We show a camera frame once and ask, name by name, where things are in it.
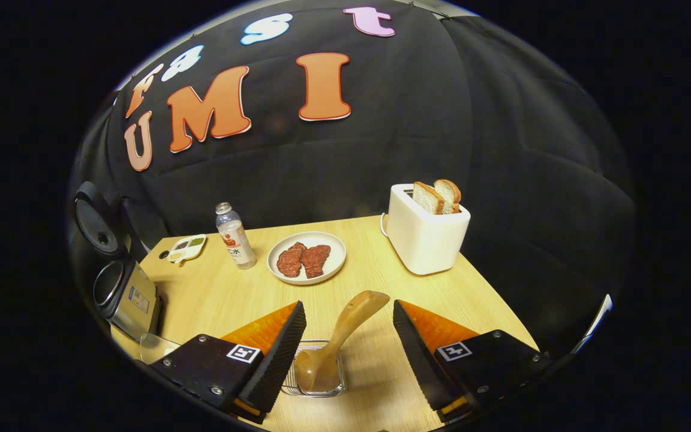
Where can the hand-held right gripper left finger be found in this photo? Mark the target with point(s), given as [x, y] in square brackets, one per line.
[273, 366]

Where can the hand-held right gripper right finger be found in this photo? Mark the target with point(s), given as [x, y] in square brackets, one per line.
[420, 360]

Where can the wooden spoon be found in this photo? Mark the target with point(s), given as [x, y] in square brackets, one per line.
[351, 324]

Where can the black rice cooker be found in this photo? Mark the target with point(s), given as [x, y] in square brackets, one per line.
[132, 300]

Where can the white toaster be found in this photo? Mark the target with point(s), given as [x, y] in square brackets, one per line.
[423, 240]

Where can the white round plate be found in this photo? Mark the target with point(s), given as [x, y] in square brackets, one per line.
[333, 255]

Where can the clear plastic drink bottle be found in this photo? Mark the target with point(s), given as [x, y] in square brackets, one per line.
[236, 240]

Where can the white divided bean dish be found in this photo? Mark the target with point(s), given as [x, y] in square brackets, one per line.
[186, 249]

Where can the toasted bread slice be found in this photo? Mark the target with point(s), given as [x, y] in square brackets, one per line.
[450, 192]
[426, 198]

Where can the black backdrop cloth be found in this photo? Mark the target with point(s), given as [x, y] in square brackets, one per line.
[441, 120]

